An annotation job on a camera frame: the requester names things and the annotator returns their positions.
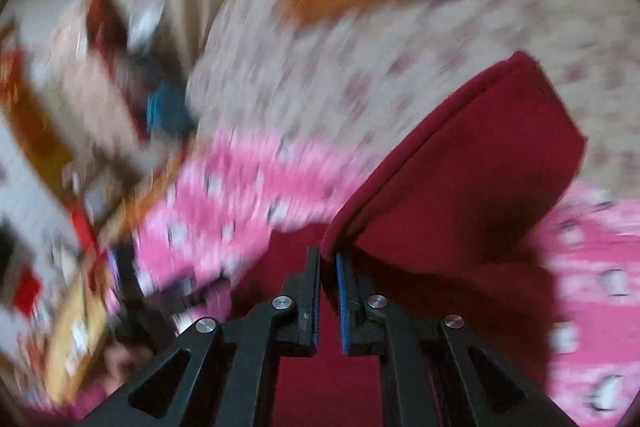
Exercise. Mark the floral print duvet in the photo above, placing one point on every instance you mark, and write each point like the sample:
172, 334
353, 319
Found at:
375, 57

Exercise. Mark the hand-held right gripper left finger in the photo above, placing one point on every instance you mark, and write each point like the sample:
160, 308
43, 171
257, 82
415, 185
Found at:
311, 307

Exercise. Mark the pink penguin print blanket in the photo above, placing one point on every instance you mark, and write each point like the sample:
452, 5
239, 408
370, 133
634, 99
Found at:
240, 187

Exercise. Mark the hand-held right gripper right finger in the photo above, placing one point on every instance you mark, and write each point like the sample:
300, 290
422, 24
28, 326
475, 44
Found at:
343, 307

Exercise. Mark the blue plastic bag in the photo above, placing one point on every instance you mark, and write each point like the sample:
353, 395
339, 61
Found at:
167, 107

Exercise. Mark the dark red knit garment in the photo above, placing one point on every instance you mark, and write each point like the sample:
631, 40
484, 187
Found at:
450, 182

